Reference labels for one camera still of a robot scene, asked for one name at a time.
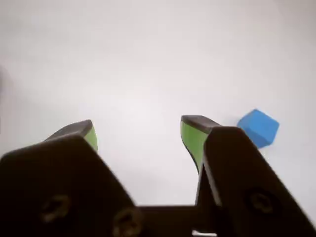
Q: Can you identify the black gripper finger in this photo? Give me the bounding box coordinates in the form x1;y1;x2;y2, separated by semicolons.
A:
0;119;144;237
180;115;316;237

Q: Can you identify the blue cube block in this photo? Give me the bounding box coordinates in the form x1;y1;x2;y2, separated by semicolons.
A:
237;108;280;150

